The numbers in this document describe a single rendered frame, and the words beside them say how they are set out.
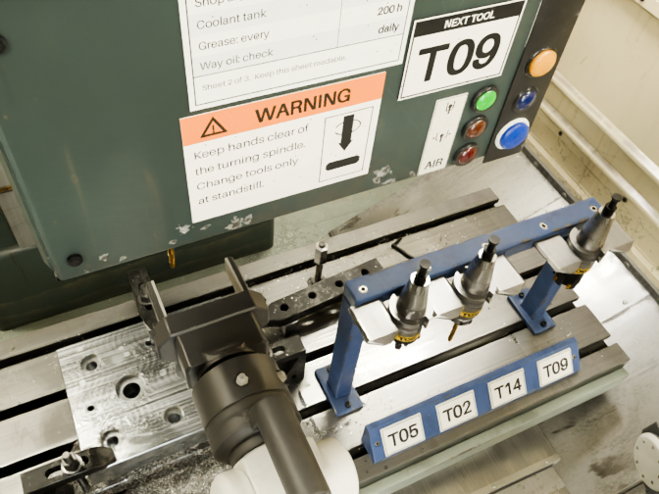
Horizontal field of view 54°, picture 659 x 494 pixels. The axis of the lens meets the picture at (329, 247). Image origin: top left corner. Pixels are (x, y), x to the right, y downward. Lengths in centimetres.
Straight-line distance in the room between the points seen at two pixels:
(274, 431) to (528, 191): 127
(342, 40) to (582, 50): 118
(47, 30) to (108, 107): 6
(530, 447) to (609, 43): 86
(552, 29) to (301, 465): 41
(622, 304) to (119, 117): 133
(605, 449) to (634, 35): 84
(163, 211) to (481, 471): 101
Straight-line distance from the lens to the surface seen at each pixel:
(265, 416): 58
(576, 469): 150
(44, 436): 123
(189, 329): 66
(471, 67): 54
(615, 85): 154
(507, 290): 101
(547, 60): 59
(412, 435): 117
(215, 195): 50
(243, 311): 67
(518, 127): 63
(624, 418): 153
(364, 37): 46
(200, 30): 41
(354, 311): 93
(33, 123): 42
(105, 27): 40
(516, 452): 144
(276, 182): 52
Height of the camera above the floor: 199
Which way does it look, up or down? 51 degrees down
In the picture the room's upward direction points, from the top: 8 degrees clockwise
